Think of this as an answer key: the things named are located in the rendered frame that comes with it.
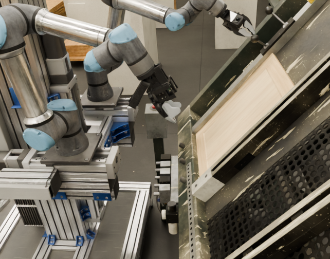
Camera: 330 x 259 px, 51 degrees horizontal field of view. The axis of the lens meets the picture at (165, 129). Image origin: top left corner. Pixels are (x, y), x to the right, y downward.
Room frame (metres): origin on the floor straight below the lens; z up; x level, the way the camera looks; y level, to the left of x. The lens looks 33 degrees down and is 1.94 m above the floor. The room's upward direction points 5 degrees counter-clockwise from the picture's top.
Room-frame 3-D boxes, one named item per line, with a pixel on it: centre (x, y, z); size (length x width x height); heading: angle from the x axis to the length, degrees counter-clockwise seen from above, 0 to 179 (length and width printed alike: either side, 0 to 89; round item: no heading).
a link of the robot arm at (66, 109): (1.31, 0.43, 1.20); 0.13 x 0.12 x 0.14; 158
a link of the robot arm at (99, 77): (1.81, 0.35, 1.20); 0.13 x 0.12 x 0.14; 149
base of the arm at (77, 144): (1.32, 0.43, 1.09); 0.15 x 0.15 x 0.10
